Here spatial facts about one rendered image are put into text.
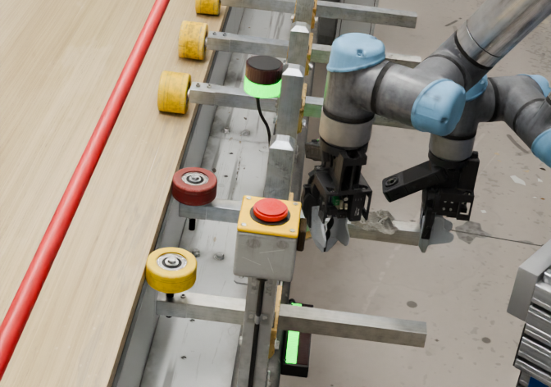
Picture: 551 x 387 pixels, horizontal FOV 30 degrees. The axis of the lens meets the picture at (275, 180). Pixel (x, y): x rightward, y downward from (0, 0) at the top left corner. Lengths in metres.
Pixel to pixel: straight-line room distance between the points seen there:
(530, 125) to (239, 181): 0.90
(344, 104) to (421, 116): 0.12
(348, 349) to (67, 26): 1.18
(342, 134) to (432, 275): 1.81
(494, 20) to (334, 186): 0.32
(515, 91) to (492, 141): 2.30
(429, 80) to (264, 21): 1.83
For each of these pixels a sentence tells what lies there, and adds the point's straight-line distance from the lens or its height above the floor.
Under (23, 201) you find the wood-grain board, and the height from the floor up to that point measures 0.90.
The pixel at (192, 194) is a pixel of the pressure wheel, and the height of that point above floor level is 0.90.
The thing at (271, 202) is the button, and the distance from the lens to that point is 1.20.
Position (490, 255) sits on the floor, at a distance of 3.38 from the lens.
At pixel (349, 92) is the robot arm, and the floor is 1.25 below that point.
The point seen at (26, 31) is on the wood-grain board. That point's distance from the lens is 2.38.
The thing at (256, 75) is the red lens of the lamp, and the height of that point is 1.16.
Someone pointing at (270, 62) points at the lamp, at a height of 1.17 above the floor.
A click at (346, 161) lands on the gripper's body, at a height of 1.15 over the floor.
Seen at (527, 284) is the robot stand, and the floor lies 0.97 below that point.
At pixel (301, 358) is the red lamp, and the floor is 0.70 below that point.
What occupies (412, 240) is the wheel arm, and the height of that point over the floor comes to 0.84.
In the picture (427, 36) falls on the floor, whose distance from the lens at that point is 4.83.
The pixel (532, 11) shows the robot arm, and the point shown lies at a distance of 1.42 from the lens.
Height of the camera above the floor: 1.89
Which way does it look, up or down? 32 degrees down
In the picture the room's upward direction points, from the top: 6 degrees clockwise
